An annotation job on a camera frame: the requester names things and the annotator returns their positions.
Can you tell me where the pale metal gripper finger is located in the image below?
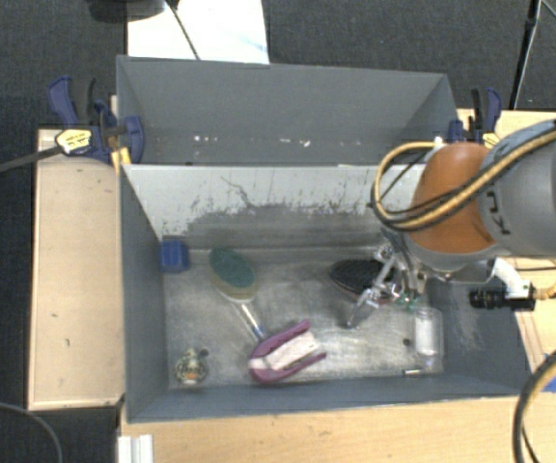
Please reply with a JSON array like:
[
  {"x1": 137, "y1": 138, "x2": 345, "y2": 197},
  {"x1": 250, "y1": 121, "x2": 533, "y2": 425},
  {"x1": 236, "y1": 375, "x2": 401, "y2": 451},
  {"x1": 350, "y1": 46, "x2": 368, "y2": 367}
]
[
  {"x1": 347, "y1": 288, "x2": 378, "y2": 330},
  {"x1": 367, "y1": 282, "x2": 401, "y2": 311}
]

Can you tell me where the black oval brush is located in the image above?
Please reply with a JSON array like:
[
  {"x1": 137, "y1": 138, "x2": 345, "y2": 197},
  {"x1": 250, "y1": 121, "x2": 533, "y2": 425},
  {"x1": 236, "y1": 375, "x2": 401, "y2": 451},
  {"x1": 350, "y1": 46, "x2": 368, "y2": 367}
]
[{"x1": 328, "y1": 258, "x2": 396, "y2": 304}]

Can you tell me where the clear glass jar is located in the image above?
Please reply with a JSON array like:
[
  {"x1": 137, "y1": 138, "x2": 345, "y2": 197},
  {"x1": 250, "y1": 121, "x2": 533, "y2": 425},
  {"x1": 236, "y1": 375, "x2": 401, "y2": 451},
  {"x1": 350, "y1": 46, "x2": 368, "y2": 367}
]
[{"x1": 412, "y1": 306, "x2": 446, "y2": 362}]

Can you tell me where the blue sponge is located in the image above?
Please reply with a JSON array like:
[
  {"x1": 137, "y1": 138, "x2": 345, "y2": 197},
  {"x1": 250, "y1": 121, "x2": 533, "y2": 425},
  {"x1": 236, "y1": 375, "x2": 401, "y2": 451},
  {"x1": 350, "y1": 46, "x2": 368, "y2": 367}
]
[{"x1": 157, "y1": 239, "x2": 191, "y2": 275}]

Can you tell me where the grey metal bin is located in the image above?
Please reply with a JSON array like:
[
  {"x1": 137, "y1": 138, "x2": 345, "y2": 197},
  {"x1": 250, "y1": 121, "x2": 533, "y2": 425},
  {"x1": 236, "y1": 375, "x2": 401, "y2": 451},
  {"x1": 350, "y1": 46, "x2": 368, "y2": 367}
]
[{"x1": 115, "y1": 54, "x2": 534, "y2": 424}]

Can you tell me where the pale wood board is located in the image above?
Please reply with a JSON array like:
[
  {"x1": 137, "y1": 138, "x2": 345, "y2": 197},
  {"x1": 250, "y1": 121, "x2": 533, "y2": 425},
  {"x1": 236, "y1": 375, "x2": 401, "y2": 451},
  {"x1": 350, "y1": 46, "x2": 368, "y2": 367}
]
[{"x1": 26, "y1": 127, "x2": 127, "y2": 412}]

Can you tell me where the black cylinder on white bracket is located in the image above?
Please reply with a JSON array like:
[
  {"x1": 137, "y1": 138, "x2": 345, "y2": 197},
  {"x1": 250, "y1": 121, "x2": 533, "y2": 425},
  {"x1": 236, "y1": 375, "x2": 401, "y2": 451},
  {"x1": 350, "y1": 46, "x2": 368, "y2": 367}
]
[{"x1": 468, "y1": 257, "x2": 538, "y2": 313}]

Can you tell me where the green dish brush clear handle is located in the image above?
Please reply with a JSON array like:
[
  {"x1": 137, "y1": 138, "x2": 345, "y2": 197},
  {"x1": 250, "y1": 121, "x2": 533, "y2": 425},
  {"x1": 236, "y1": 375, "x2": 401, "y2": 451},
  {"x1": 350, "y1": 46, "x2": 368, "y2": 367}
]
[{"x1": 208, "y1": 245, "x2": 268, "y2": 342}]

